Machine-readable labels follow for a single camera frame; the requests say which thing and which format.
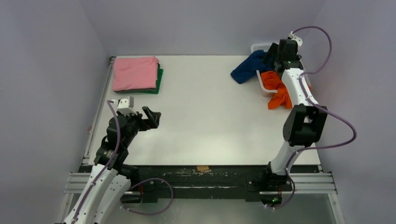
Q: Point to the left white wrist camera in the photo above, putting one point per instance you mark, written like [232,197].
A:
[125,105]

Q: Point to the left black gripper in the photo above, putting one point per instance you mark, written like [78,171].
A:
[145,123]

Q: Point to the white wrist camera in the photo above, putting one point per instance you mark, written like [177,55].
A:
[125,105]
[293,36]

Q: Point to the aluminium table frame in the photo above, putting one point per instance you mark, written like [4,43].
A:
[207,156]

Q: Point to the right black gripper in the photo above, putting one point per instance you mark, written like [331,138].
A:
[272,53]

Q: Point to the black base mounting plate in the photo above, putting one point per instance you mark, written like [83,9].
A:
[221,182]

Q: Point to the folded pink t shirt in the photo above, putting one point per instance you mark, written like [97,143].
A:
[135,73]

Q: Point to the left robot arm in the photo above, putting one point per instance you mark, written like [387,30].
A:
[110,177]

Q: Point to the brown tape piece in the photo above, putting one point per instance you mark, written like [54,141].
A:
[203,169]

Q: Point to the folded green t shirt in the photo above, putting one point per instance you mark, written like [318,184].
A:
[147,90]

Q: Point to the orange t shirt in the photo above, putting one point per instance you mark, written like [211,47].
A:
[272,81]

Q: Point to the white plastic basket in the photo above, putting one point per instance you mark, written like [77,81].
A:
[295,84]

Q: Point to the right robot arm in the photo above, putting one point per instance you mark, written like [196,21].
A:
[305,123]

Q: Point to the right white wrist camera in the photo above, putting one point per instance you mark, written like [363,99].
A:
[293,36]

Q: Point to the blue t shirt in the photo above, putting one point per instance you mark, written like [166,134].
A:
[247,69]

